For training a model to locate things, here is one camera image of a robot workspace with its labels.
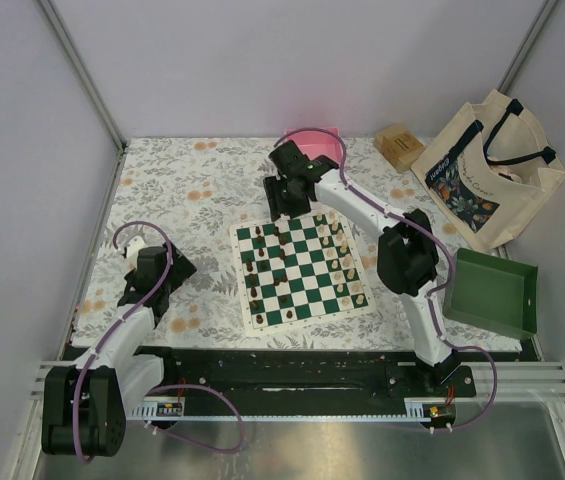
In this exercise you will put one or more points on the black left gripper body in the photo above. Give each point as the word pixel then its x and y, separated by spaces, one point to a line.
pixel 180 271

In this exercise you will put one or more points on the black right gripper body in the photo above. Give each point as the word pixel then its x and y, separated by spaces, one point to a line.
pixel 282 200

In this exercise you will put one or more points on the green white chess board mat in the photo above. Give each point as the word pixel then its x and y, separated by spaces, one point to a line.
pixel 299 272

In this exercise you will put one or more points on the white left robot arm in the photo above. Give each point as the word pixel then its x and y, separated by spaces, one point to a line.
pixel 85 404

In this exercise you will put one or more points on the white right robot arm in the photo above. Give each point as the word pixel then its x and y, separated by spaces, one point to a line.
pixel 407 254

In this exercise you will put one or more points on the pink plastic box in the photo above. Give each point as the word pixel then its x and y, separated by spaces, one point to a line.
pixel 314 144

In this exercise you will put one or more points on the floral patterned table mat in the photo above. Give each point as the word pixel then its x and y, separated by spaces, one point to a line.
pixel 193 191

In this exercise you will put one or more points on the small cardboard box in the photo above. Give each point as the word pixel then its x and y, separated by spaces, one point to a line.
pixel 399 147

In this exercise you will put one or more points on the beige canvas tote bag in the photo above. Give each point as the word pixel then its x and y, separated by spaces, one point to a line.
pixel 490 170

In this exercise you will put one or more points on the green metal tray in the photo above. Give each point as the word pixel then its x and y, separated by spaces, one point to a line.
pixel 495 294

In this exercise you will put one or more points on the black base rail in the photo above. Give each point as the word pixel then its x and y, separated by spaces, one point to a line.
pixel 296 383

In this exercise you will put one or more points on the aluminium frame rail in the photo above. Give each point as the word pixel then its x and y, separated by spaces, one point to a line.
pixel 508 382

